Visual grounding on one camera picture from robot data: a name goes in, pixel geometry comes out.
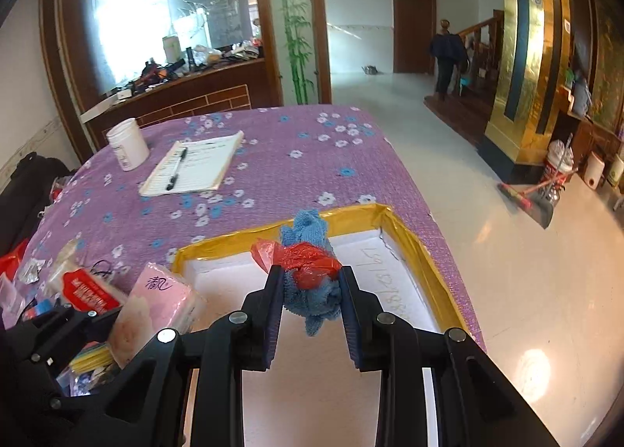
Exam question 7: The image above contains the pink tissue pack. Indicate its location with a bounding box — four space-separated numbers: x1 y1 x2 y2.
107 262 206 368

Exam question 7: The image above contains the blue towel with red bag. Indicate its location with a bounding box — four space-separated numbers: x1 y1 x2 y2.
251 210 342 336

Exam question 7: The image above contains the yellow-rimmed white foam box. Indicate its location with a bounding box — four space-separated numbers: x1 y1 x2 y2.
171 203 471 447

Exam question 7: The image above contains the red white tissue pack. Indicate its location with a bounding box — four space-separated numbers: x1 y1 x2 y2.
43 257 127 315

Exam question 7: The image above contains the purple floral tablecloth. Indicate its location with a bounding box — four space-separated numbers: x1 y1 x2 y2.
24 105 481 336

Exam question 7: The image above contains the black pen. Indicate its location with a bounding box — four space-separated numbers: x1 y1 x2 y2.
165 147 188 192

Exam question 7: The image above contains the white paper notepad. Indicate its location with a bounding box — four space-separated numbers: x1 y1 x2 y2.
138 130 244 198

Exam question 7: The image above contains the red broom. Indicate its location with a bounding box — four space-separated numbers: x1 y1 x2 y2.
497 168 578 230

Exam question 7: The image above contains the black sofa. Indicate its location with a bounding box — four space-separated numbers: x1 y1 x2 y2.
0 152 70 255

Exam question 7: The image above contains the white plastic jar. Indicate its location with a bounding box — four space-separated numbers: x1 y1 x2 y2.
106 118 149 171

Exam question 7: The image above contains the wooden sideboard counter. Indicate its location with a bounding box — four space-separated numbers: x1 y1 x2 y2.
87 58 279 149

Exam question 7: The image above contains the person in dark clothes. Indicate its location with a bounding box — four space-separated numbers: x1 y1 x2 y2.
429 18 468 101

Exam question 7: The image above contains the brown wooden door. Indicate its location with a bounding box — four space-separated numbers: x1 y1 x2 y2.
392 0 437 74

